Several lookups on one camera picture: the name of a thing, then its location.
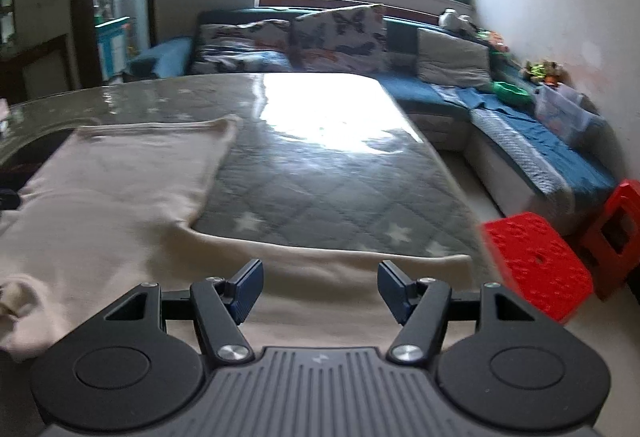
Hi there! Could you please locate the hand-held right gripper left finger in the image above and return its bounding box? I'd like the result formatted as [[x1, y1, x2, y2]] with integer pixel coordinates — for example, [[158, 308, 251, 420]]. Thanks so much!
[[103, 259, 264, 364]]

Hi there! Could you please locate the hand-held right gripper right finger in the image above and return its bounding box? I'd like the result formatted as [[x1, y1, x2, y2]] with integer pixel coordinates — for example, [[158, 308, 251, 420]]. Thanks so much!
[[377, 260, 541, 365]]

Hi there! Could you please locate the cream sweater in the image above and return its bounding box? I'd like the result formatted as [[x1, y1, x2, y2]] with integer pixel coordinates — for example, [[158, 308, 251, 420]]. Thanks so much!
[[0, 114, 493, 364]]

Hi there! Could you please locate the grey star-print quilted mat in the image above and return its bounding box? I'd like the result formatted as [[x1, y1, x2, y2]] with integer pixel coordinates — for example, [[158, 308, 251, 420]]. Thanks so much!
[[0, 72, 496, 285]]

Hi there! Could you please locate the red plastic stool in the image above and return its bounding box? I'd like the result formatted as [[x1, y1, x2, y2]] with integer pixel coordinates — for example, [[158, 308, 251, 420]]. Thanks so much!
[[479, 212, 594, 324], [580, 180, 640, 301]]

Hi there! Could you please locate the blue sectional sofa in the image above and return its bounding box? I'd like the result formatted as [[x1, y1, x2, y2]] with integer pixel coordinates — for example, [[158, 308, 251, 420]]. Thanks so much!
[[127, 6, 617, 236]]

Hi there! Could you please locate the blue folded cloth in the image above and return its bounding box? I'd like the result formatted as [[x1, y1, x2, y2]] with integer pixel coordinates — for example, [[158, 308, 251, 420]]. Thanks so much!
[[432, 84, 501, 110]]

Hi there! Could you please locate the green plastic bowl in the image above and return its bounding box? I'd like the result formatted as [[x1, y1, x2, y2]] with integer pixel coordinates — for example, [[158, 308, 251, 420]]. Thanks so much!
[[492, 81, 531, 107]]

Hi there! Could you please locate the grey cushion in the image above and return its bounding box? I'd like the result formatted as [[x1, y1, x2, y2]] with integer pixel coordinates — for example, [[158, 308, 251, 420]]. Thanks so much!
[[416, 27, 495, 93]]

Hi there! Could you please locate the clear plastic storage box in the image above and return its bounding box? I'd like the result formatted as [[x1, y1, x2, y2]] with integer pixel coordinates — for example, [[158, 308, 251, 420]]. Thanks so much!
[[534, 82, 598, 149]]

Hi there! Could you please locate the pile of small toys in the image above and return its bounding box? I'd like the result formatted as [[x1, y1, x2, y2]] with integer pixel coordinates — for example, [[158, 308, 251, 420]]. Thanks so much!
[[520, 60, 568, 87]]

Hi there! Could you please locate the turquoise toy crib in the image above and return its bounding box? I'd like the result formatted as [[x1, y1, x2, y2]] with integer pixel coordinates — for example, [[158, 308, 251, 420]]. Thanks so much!
[[95, 16, 132, 83]]

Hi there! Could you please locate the white plush toy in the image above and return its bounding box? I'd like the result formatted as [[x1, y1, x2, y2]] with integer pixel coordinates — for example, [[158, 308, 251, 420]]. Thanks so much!
[[438, 8, 476, 34]]

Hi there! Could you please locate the dark wooden cabinet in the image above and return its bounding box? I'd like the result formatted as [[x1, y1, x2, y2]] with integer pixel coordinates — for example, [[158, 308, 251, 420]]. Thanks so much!
[[0, 33, 71, 105]]

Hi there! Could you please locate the dark wooden door frame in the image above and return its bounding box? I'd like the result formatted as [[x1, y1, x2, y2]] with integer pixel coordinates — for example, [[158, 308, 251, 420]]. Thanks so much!
[[69, 0, 101, 93]]

